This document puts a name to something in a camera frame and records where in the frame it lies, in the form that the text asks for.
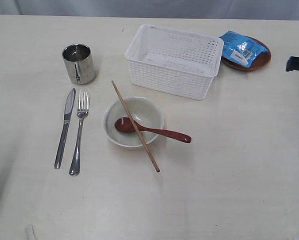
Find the brown wooden plate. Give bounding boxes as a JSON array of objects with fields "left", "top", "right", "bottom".
[{"left": 221, "top": 37, "right": 272, "bottom": 72}]

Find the blue tissue packet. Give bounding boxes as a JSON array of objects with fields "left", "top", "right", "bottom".
[{"left": 220, "top": 30, "right": 268, "bottom": 68}]

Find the white perforated plastic basket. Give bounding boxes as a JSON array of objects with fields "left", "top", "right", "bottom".
[{"left": 124, "top": 24, "right": 224, "bottom": 100}]

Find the white bowl dark inside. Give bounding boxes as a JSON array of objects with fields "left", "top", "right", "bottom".
[{"left": 103, "top": 96, "right": 165, "bottom": 150}]

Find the reddish wooden spoon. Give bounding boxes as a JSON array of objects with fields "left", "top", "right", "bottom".
[{"left": 114, "top": 117, "right": 192, "bottom": 144}]

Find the wooden chopstick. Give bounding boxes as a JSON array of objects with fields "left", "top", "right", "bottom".
[{"left": 111, "top": 80, "right": 161, "bottom": 173}]

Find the silver fork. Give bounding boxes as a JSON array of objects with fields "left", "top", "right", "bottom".
[{"left": 69, "top": 91, "right": 90, "bottom": 176}]

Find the shiny steel cup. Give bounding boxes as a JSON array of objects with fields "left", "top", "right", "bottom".
[{"left": 62, "top": 43, "right": 96, "bottom": 85}]

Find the silver table knife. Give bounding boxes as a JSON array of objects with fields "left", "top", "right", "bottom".
[{"left": 54, "top": 88, "right": 76, "bottom": 169}]

